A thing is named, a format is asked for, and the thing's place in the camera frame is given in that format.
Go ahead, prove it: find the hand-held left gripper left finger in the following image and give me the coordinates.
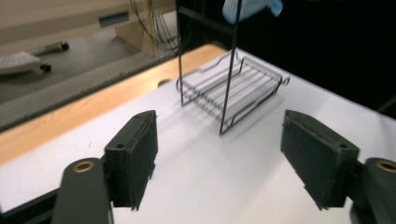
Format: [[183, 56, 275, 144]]
[[104, 109, 159, 212]]

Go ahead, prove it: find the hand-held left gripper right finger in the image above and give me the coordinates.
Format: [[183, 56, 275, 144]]
[[280, 109, 361, 211]]

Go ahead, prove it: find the black wire rack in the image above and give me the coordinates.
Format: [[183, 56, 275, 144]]
[[176, 0, 291, 135]]

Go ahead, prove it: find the light blue towel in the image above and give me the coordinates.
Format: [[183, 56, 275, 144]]
[[221, 0, 284, 25]]

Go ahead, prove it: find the white chair base with casters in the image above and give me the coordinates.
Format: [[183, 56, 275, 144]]
[[0, 41, 70, 77]]

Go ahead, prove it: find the bundle of hanging cables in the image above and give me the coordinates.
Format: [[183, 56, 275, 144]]
[[129, 0, 180, 52]]

